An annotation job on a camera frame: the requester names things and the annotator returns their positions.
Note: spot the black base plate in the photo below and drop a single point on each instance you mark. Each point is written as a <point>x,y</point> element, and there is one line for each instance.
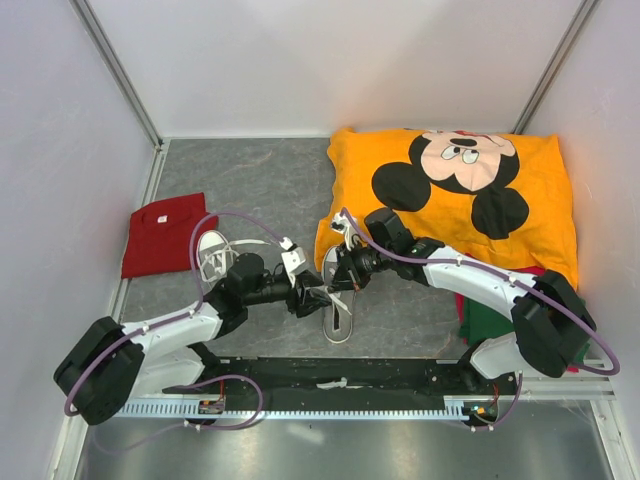
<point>352,384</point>

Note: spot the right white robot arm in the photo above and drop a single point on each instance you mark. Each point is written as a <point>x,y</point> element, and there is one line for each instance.
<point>431,263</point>

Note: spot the right aluminium frame post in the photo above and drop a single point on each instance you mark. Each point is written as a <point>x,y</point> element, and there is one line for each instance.
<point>567,42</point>

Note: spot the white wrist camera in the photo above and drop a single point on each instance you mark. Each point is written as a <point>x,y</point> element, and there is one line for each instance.
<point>342,223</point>
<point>293,256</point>

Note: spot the white tape scrap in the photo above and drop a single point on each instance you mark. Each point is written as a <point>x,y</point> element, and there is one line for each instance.
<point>333,384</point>

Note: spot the orange mickey mouse pillow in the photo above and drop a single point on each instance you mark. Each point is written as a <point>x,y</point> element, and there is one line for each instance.
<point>500,198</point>

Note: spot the red cloth under green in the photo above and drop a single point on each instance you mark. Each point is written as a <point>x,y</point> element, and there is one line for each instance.
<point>530,272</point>

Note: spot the slotted cable duct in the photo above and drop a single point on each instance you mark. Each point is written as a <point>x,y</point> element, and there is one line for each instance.
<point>177,407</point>

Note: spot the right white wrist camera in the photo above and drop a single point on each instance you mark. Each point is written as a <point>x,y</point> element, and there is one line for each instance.
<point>342,223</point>

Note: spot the grey sneaker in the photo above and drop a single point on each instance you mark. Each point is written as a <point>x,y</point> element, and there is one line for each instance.
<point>209,235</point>
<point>337,328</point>

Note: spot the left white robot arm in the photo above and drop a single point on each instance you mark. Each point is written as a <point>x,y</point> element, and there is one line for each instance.
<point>112,363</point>

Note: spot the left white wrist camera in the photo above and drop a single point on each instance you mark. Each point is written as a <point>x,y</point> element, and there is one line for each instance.
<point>293,256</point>

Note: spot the red folded t-shirt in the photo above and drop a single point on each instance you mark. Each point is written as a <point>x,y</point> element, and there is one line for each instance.
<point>159,236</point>

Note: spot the aluminium frame post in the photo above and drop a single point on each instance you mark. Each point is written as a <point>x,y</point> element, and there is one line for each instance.
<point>567,42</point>
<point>103,45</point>

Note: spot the left aluminium frame post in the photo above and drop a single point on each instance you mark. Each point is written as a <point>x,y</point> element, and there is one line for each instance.
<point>103,45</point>

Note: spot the green folded cloth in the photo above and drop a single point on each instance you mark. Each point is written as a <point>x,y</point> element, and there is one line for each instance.
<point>478,322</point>

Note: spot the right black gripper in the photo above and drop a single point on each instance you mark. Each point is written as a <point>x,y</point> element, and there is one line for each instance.
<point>341,273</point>

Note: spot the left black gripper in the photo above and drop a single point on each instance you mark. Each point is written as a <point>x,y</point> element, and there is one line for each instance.
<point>308,301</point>

